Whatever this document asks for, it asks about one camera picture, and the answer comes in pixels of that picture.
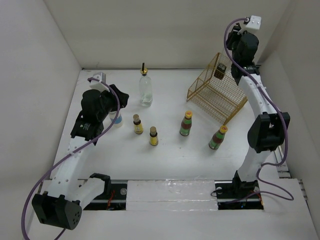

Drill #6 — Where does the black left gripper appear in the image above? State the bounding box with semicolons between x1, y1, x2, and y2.
97;84;128;121

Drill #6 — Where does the tall glass cruet gold spout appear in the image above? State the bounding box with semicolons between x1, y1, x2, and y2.
139;62;153;107

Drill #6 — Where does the short glass cruet gold spout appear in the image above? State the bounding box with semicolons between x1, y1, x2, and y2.
214;62;227;80

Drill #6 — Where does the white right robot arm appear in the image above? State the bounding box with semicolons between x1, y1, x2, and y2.
222;17;290;204

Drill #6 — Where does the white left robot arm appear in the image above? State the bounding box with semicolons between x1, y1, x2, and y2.
31;83;129;230

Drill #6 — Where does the white bottle blue label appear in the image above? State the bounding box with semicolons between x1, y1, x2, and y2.
108;111;123;128

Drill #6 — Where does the small brown bottle yellow label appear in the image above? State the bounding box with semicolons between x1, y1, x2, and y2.
133;114;144;135

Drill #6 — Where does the small brown bottle cork cap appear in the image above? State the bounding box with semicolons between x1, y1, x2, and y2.
149;126;159;146

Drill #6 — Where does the red sauce bottle yellow cap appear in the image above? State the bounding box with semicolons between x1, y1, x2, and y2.
179;110;193;137

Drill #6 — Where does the red sauce bottle green label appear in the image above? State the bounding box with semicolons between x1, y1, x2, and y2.
208;125;228;150

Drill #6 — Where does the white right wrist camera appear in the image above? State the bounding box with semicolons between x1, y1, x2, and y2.
244;15;262;32

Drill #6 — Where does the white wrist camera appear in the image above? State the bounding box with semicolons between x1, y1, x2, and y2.
89;72;107;92
244;15;262;32

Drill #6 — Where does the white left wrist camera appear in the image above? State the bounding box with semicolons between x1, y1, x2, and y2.
89;72;107;92

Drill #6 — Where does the gold wire basket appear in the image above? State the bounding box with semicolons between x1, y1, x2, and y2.
186;52;248;125

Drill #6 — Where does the black mounting rail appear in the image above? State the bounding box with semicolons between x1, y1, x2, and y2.
37;178;266;212

